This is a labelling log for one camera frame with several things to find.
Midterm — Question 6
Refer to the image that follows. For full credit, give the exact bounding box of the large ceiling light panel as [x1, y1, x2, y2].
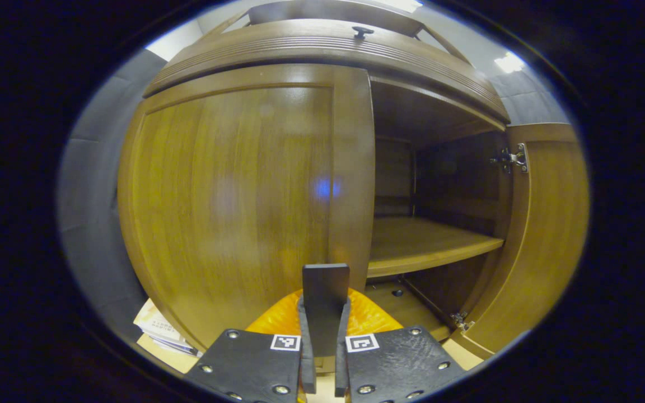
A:
[378, 0, 424, 13]

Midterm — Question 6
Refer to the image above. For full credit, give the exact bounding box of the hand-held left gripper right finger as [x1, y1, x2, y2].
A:
[335, 288, 466, 403]

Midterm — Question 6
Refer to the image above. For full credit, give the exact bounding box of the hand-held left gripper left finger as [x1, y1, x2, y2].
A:
[184, 288, 316, 403]

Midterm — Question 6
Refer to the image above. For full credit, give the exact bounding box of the wooden double-door shoe cabinet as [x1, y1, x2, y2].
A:
[118, 0, 590, 359]

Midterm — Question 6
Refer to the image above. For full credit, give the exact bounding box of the small ceiling light panel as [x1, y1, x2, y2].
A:
[495, 51, 525, 73]

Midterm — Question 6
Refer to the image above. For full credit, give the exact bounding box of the wooden drawer with black knob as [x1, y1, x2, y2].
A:
[143, 20, 511, 125]

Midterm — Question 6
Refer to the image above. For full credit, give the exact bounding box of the wooden shoe cabinet door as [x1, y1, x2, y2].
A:
[457, 123, 590, 359]
[118, 63, 376, 350]

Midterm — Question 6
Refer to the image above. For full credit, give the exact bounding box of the stack of white books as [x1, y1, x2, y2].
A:
[134, 298, 203, 358]

